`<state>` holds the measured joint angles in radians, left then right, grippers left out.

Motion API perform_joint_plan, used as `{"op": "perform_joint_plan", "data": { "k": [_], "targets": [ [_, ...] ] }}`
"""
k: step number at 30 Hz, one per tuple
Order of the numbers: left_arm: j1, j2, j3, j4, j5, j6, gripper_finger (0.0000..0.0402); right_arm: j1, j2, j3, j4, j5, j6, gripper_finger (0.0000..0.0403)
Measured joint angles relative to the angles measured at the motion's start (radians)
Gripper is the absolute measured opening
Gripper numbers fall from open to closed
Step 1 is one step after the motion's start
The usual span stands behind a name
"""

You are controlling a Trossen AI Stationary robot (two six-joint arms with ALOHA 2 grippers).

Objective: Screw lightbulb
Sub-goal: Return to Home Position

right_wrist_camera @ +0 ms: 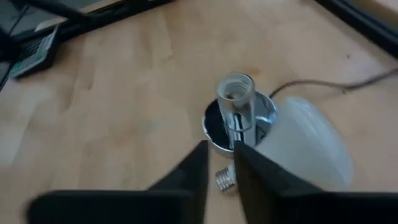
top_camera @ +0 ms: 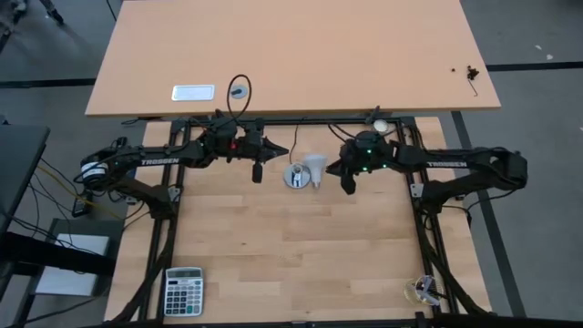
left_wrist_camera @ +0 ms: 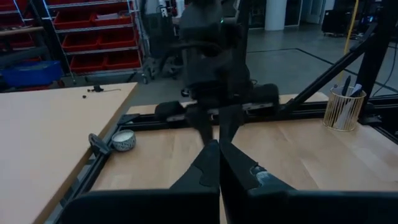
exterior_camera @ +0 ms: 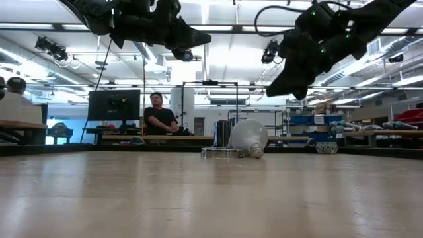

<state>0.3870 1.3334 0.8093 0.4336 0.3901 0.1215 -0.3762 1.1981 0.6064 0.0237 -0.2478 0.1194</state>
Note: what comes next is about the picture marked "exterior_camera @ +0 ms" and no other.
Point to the black ceiling camera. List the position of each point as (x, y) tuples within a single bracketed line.
[(49, 48)]

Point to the black overhead camera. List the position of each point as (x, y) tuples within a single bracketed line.
[(188, 56)]

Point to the black overhead bar with lights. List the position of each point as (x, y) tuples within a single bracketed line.
[(236, 28)]

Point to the long wooden workbench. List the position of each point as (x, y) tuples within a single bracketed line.
[(383, 133)]

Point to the black aluminium table frame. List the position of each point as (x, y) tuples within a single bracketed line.
[(66, 150)]

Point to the red storage bin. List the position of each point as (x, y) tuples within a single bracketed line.
[(409, 117)]

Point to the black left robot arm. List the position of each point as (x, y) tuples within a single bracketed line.
[(96, 13)]

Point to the white flood lightbulb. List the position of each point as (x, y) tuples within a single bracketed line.
[(246, 134)]

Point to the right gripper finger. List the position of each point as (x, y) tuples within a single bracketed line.
[(292, 56), (300, 86)]

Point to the large wooden desk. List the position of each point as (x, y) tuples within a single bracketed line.
[(191, 138)]

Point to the wooden side bench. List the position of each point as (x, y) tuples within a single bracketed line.
[(23, 130)]

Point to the thin black gantry stand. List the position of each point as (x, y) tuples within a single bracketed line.
[(210, 82)]

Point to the blue shelf unit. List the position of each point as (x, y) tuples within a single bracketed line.
[(304, 119)]

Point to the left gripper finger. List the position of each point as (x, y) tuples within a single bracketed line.
[(180, 31), (175, 50)]

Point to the person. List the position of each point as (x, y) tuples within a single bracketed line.
[(16, 84), (160, 119)]

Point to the dark monitor desk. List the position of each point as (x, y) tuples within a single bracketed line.
[(99, 132)]

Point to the black monitor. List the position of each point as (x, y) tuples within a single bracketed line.
[(114, 105)]

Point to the chrome socket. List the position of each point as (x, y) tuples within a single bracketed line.
[(222, 132)]

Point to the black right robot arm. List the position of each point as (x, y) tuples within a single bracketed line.
[(380, 16)]

